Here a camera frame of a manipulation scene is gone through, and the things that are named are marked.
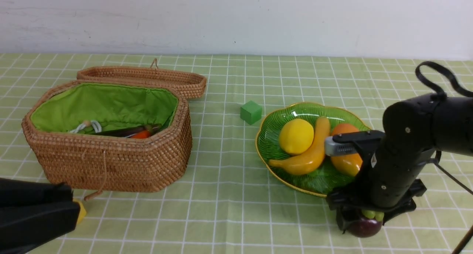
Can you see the yellow toy banana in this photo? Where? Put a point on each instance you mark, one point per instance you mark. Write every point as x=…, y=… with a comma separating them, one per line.
x=313, y=157

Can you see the purple toy eggplant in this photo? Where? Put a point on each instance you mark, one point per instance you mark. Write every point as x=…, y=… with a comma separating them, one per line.
x=127, y=132

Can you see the green foam cube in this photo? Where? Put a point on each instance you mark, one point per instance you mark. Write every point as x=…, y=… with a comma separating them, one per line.
x=250, y=112

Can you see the yellow foam block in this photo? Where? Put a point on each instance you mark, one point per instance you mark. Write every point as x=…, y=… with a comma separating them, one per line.
x=82, y=211

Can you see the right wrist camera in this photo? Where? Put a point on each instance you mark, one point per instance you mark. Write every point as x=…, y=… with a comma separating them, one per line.
x=362, y=142

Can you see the woven rattan basket lid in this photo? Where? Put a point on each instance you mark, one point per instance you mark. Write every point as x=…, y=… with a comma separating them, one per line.
x=188, y=84

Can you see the woven rattan basket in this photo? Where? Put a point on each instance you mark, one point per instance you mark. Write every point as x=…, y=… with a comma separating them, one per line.
x=58, y=129

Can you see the yellow toy lemon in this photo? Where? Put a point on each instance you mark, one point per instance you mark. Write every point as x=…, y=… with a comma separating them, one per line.
x=296, y=137

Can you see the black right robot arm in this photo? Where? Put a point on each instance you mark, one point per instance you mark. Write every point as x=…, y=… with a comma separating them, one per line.
x=416, y=132

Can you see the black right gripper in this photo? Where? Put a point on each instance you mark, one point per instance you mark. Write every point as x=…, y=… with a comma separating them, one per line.
x=387, y=182

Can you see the orange toy mango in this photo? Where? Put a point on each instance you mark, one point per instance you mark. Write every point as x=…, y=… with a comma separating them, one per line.
x=351, y=164

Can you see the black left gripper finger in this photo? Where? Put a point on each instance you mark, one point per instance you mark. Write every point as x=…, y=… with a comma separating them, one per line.
x=32, y=214

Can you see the purple toy mangosteen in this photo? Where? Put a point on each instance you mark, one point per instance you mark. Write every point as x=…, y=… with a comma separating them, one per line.
x=367, y=224

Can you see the green glass leaf plate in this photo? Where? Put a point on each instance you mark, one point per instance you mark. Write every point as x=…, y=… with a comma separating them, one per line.
x=320, y=182

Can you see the red toy chili pepper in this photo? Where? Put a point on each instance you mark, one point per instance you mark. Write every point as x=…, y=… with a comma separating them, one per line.
x=142, y=135

